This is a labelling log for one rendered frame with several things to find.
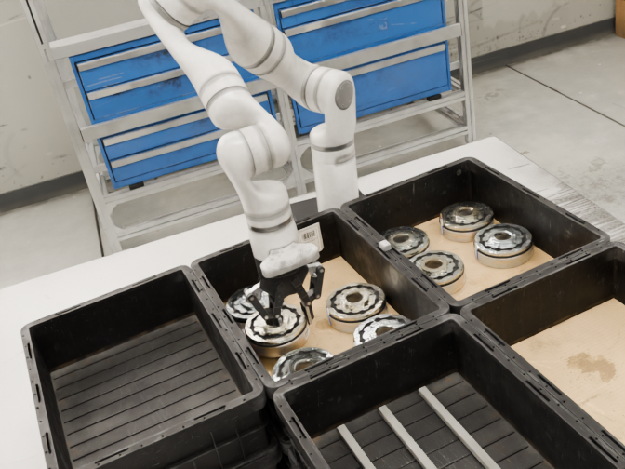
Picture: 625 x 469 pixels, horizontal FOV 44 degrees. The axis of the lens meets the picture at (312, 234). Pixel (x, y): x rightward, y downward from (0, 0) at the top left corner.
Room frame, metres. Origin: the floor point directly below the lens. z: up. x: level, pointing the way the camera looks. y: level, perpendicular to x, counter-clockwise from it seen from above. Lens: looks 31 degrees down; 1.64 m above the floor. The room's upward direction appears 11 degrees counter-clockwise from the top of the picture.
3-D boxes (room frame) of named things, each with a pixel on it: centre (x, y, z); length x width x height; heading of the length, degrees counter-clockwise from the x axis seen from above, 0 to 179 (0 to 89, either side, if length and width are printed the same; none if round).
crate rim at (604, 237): (1.14, -0.26, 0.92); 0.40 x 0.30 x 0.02; 19
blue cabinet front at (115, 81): (2.95, 0.40, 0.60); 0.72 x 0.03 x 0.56; 102
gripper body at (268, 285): (1.03, 0.06, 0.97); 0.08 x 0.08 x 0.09
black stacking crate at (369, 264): (1.04, 0.02, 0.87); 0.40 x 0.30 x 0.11; 19
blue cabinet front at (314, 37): (3.12, -0.38, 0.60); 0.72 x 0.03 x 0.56; 102
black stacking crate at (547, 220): (1.14, -0.26, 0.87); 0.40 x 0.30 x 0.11; 19
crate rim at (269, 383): (1.04, 0.02, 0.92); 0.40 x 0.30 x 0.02; 19
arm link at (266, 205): (1.03, 0.07, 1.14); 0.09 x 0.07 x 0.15; 109
